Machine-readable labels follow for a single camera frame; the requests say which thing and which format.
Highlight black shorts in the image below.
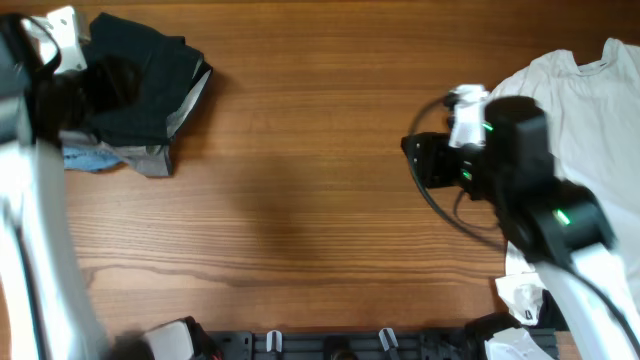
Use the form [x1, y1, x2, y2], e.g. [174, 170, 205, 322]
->
[83, 13, 212, 147]

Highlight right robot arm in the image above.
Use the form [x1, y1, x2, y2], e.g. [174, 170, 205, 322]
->
[401, 92, 639, 359]

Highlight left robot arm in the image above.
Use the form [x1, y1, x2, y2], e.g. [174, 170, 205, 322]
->
[1, 6, 223, 359]

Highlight folded blue garment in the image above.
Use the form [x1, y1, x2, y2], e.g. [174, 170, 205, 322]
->
[63, 147, 121, 173]

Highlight folded grey shorts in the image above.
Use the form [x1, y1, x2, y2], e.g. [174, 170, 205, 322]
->
[59, 131, 173, 177]

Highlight white t-shirt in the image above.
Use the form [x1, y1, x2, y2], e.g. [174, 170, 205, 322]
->
[490, 38, 639, 298]

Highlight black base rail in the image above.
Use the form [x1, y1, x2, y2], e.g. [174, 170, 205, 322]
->
[199, 319, 559, 360]

